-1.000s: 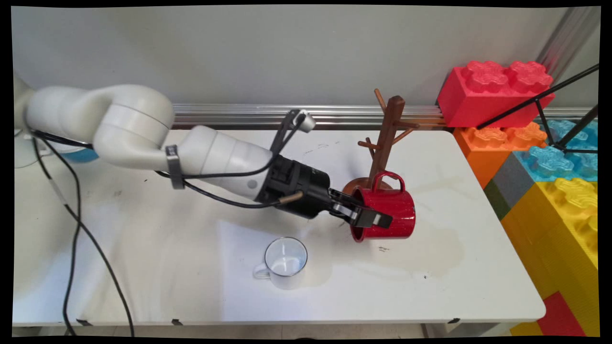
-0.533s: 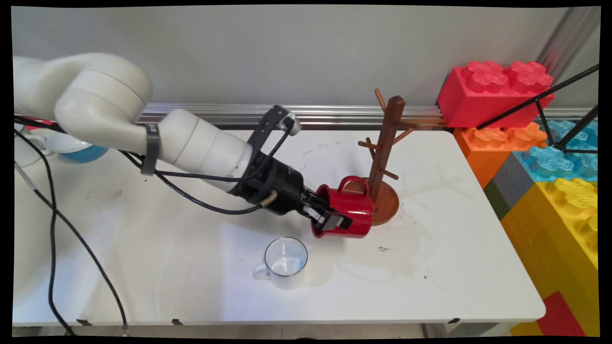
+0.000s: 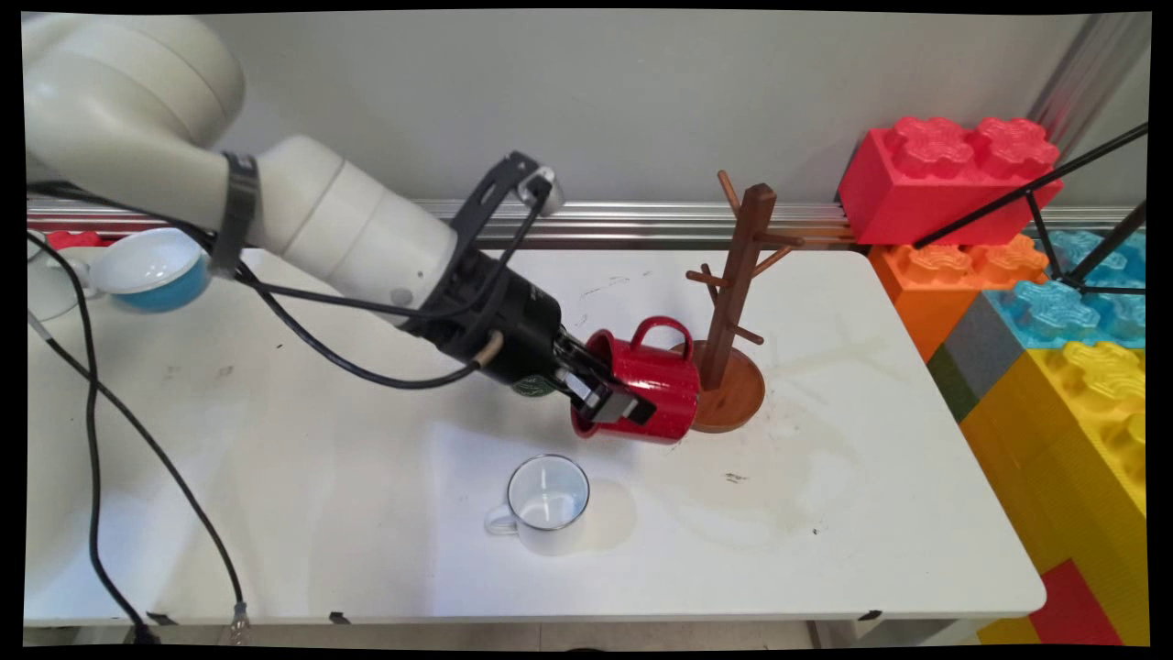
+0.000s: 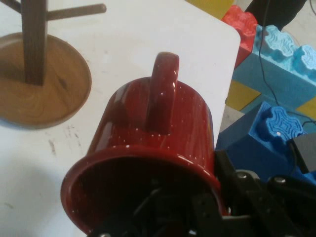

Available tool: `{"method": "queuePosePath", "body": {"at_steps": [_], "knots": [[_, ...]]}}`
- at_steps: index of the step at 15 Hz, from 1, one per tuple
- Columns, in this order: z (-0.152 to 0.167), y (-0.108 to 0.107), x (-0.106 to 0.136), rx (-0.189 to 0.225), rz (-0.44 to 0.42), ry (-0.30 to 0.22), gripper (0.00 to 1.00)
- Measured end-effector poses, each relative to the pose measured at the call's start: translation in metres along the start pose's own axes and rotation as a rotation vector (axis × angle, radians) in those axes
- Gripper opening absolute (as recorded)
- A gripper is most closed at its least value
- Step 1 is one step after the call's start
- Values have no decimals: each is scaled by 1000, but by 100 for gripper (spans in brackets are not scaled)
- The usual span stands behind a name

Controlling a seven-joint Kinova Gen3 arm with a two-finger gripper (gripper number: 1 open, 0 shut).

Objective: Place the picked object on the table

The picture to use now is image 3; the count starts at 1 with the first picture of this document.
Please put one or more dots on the brown wooden mug tree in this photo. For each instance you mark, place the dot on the brown wooden mug tree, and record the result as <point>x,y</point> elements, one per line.
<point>742,247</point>

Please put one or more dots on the large red toy block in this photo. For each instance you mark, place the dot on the large red toy block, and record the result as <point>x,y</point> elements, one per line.
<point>916,192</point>

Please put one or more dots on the slanted aluminium profile post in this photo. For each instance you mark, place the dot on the slanted aluminium profile post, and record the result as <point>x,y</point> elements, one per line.
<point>1086,73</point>

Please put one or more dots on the large orange toy block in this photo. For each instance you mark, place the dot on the large orange toy block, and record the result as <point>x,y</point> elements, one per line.
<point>926,293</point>

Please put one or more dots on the large yellow toy block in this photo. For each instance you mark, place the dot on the large yellow toy block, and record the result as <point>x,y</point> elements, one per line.
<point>1054,458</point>

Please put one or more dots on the large green toy block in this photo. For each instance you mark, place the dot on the large green toy block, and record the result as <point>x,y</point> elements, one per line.
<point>951,385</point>

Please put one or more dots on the black tripod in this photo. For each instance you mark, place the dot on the black tripod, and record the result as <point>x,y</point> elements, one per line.
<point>1040,220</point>

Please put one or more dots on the red speckled mug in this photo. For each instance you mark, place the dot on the red speckled mug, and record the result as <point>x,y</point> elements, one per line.
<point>660,385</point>

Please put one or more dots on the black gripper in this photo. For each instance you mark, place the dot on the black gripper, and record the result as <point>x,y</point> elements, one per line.
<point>509,321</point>

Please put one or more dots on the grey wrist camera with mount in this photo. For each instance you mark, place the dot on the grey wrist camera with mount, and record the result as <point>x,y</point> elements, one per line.
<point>536,188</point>

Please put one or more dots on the flat red toy block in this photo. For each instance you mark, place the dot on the flat red toy block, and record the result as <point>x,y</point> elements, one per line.
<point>1072,610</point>

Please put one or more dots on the white enamel mug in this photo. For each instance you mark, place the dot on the white enamel mug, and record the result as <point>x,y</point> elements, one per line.
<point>550,513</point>

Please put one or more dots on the large blue toy block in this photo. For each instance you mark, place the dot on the large blue toy block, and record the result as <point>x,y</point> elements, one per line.
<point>1054,312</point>

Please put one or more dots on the dark green enamel mug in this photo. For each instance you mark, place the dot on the dark green enamel mug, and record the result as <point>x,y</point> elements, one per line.
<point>533,390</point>

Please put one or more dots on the blue bowl white inside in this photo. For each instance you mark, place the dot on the blue bowl white inside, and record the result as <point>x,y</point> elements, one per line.
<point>160,270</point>

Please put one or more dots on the white round container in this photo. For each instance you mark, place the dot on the white round container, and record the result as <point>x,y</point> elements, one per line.
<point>57,289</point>

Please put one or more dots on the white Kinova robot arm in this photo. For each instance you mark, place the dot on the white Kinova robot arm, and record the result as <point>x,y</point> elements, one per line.
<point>302,206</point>

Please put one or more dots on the horizontal aluminium rail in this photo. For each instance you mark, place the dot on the horizontal aluminium rail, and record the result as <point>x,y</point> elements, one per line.
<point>641,220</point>

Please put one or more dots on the large grey toy block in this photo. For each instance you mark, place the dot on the large grey toy block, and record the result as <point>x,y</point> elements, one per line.
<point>981,353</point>

